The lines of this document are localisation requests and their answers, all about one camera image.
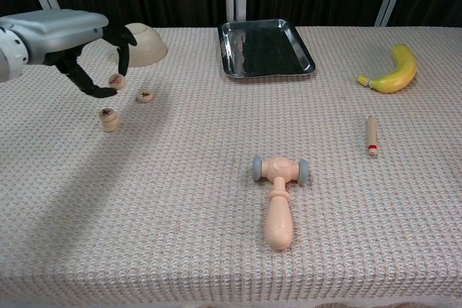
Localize small wooden stick red band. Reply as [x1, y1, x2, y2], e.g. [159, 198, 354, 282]
[365, 115, 380, 159]

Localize peach plastic toy hammer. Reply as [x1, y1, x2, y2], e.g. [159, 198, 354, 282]
[251, 155, 310, 252]

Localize beige woven tablecloth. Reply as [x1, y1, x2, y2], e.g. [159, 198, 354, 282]
[0, 25, 462, 305]

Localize cream upturned bowl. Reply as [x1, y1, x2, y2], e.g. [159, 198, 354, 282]
[113, 22, 168, 68]

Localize rectangular metal tray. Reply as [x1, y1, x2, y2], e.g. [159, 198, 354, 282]
[217, 18, 317, 79]

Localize yellow banana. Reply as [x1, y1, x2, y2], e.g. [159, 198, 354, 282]
[357, 43, 418, 94]

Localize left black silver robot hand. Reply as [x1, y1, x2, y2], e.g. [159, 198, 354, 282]
[0, 8, 138, 99]

